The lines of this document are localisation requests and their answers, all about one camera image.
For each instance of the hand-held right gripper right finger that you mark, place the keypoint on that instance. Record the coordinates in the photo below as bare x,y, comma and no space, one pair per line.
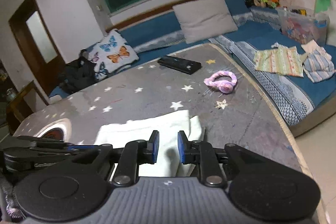
181,148

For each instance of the butterfly print pillow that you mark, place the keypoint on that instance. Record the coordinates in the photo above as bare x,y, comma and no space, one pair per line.
113,56

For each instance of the plain grey pillow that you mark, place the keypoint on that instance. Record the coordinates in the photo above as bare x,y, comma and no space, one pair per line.
207,19

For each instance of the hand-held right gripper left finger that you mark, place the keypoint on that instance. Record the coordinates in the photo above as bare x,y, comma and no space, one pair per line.
155,146

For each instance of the pale green garment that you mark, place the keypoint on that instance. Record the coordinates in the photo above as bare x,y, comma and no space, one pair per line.
147,124

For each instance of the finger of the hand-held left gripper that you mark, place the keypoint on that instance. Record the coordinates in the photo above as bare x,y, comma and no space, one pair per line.
47,158
47,142

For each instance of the person's left forearm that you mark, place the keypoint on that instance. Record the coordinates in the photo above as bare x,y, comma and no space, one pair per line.
8,203

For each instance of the wooden desk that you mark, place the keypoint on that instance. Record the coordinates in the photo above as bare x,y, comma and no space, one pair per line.
23,103

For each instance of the blue striped garment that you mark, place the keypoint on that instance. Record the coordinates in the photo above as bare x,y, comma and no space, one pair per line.
319,66

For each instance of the white wall switch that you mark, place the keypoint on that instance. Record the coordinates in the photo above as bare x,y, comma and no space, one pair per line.
99,7

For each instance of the black bag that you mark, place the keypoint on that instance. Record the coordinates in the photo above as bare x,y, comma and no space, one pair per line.
78,74

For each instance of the floral striped cloth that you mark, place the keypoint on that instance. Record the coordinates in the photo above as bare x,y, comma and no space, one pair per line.
281,61

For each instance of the pink fluffy earmuffs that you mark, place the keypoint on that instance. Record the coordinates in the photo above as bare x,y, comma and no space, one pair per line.
223,85

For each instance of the yellow and black toy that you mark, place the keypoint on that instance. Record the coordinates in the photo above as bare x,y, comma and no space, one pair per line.
298,11

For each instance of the blue cushioned corner sofa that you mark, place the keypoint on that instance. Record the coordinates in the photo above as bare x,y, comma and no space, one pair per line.
262,35

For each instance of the black remote control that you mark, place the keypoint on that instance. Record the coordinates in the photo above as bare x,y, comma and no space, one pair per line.
181,64

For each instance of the cream cloth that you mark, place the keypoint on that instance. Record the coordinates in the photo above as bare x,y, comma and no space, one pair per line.
309,46

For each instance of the round built-in hotplate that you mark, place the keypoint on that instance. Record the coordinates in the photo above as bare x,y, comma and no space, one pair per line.
55,132

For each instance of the brown wooden glass-panel door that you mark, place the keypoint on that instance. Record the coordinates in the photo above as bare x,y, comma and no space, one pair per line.
26,50

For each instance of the clear plastic toy box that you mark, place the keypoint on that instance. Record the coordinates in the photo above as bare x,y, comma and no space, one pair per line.
302,27

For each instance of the glass jar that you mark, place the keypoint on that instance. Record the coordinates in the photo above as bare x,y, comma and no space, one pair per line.
11,95

